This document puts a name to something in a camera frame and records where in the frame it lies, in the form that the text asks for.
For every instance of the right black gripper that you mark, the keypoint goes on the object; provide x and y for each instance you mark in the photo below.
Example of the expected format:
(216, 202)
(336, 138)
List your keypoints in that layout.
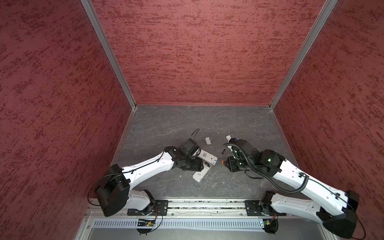
(232, 167)

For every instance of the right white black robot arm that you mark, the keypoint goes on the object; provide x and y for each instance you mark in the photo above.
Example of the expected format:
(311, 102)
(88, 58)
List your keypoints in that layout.
(300, 194)

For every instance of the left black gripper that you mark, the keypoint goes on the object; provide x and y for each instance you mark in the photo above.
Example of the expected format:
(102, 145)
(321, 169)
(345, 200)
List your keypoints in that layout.
(196, 167)

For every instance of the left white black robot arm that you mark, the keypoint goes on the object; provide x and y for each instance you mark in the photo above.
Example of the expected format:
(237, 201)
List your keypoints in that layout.
(115, 190)

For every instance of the left aluminium corner post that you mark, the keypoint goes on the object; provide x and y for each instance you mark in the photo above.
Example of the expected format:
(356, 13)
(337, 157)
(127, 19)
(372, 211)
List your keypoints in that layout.
(97, 26)

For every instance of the white AC remote control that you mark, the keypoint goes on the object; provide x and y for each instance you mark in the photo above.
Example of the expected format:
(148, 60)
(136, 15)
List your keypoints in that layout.
(208, 156)

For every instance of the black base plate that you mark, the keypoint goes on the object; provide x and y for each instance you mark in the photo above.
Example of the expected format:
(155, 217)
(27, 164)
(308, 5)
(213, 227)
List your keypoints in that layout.
(256, 209)
(159, 208)

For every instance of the right aluminium corner post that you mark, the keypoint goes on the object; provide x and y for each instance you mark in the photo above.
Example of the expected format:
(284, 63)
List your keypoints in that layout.
(317, 26)

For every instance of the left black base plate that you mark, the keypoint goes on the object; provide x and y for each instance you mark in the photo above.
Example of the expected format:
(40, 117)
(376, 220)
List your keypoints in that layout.
(159, 208)

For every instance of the white battery cover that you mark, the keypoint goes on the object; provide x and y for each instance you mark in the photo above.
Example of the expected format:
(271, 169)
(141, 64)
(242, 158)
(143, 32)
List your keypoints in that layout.
(228, 138)

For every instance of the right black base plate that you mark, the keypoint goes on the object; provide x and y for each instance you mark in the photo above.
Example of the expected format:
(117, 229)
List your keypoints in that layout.
(256, 209)

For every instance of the white slotted cable duct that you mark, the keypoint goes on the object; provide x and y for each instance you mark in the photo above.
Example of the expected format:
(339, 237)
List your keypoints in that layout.
(191, 224)

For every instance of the aluminium corner post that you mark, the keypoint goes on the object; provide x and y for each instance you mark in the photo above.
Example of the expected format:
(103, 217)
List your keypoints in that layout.
(97, 26)
(317, 26)

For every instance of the grey remote battery cover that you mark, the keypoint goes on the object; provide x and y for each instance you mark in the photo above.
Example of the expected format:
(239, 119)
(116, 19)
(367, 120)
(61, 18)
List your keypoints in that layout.
(208, 141)

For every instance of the grey remote control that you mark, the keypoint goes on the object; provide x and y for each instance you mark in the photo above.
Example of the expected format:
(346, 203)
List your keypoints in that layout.
(198, 176)

